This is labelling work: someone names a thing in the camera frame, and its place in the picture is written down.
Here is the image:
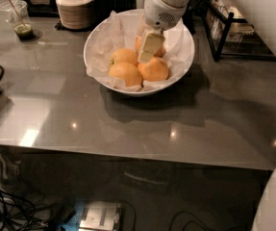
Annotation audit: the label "black holder with sticks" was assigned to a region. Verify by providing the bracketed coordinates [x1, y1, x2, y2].
[182, 0, 196, 35]

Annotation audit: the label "white paper bowl liner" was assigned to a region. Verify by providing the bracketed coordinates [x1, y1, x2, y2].
[86, 11, 188, 92]

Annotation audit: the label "black wire rack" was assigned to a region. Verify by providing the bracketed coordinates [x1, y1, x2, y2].
[202, 0, 276, 62]

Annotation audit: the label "black cup with packets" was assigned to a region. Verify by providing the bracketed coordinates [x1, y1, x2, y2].
[88, 0, 118, 23]

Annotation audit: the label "clear plastic cup green drink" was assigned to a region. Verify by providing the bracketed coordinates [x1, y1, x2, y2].
[0, 0, 35, 41]

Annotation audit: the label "orange fruit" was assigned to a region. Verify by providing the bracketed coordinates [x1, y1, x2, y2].
[138, 57, 169, 82]
[109, 62, 142, 87]
[135, 36, 166, 57]
[109, 48, 138, 66]

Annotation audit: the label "silver box under table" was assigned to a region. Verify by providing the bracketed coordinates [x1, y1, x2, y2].
[79, 201, 122, 231]

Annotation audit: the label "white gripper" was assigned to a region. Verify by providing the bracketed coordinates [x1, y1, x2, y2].
[137, 0, 187, 63]

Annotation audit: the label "wooden stir stick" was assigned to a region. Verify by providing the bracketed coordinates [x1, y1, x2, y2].
[8, 0, 27, 28]

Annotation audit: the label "black cables on floor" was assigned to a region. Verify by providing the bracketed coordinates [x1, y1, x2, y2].
[0, 170, 78, 231]

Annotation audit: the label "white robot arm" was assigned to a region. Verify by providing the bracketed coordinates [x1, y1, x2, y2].
[138, 0, 276, 231]

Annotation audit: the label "white ceramic bowl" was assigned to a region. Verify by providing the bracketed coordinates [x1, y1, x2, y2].
[83, 9, 196, 97]

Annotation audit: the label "stack of paper bowls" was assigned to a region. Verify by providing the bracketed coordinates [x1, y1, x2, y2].
[56, 0, 93, 30]

